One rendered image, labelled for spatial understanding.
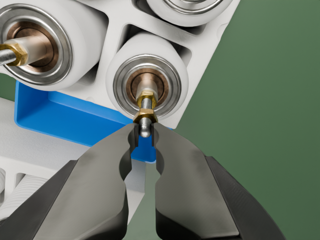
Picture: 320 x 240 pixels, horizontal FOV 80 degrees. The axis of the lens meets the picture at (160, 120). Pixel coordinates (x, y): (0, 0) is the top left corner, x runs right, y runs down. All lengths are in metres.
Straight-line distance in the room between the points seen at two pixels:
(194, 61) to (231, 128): 0.33
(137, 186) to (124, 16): 0.32
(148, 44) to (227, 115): 0.38
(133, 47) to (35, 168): 0.30
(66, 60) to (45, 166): 0.25
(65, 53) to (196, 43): 0.16
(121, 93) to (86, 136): 0.25
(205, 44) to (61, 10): 0.17
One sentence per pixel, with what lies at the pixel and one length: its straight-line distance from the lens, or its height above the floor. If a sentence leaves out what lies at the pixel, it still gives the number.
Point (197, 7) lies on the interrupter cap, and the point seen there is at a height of 0.25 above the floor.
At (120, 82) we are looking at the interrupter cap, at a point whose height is 0.25.
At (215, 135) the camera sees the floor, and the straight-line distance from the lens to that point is 0.58.
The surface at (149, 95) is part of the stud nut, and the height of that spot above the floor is 0.29.
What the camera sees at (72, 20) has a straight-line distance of 0.22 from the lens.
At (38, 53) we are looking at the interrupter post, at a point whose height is 0.27.
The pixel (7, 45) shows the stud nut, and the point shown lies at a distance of 0.20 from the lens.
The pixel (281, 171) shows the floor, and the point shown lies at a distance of 0.77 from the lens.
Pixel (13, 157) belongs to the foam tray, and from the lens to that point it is 0.44.
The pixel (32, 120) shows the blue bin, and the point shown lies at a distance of 0.48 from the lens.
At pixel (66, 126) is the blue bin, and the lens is 0.47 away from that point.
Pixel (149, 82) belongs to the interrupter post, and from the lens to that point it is 0.20.
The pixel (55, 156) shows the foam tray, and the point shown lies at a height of 0.14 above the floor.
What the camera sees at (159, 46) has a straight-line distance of 0.21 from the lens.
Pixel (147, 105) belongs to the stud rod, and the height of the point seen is 0.31.
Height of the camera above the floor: 0.46
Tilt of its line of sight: 61 degrees down
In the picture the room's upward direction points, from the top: 175 degrees clockwise
